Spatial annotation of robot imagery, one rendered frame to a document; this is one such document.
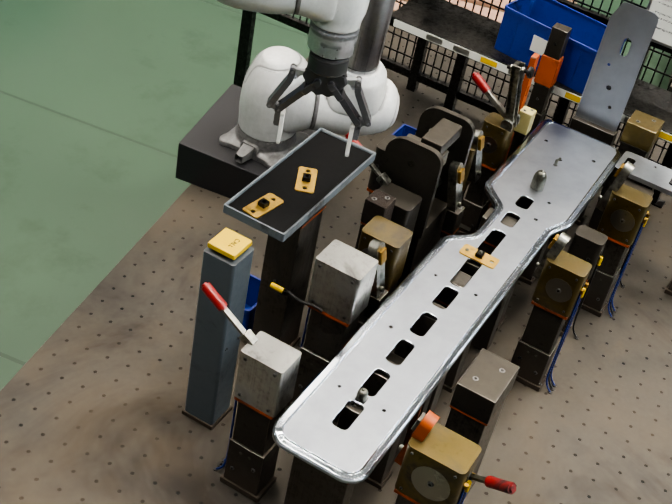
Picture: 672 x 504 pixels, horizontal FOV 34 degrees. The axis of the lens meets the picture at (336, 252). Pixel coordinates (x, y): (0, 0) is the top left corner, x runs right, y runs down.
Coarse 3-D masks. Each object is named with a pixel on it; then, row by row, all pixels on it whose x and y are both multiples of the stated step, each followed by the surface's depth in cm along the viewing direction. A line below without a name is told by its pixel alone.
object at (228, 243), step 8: (224, 232) 206; (232, 232) 207; (216, 240) 204; (224, 240) 204; (232, 240) 205; (240, 240) 205; (248, 240) 206; (216, 248) 203; (224, 248) 203; (232, 248) 203; (240, 248) 204; (232, 256) 202
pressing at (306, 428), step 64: (512, 192) 261; (576, 192) 266; (448, 256) 238; (512, 256) 242; (384, 320) 219; (448, 320) 222; (320, 384) 203; (384, 384) 205; (320, 448) 191; (384, 448) 194
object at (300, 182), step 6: (300, 168) 226; (306, 168) 226; (312, 168) 226; (300, 174) 224; (306, 174) 223; (312, 174) 225; (300, 180) 223; (306, 180) 222; (312, 180) 223; (300, 186) 221; (306, 186) 221; (312, 186) 222; (306, 192) 220; (312, 192) 220
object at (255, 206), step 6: (264, 198) 214; (270, 198) 216; (276, 198) 217; (252, 204) 214; (258, 204) 214; (264, 204) 213; (270, 204) 215; (276, 204) 215; (246, 210) 212; (252, 210) 213; (258, 210) 213; (264, 210) 213; (270, 210) 214; (252, 216) 211; (258, 216) 211
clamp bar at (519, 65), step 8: (512, 64) 266; (520, 64) 266; (512, 72) 265; (520, 72) 267; (528, 72) 264; (512, 80) 266; (520, 80) 268; (512, 88) 267; (520, 88) 269; (512, 96) 268; (520, 96) 271; (512, 104) 269; (512, 112) 271; (512, 120) 272
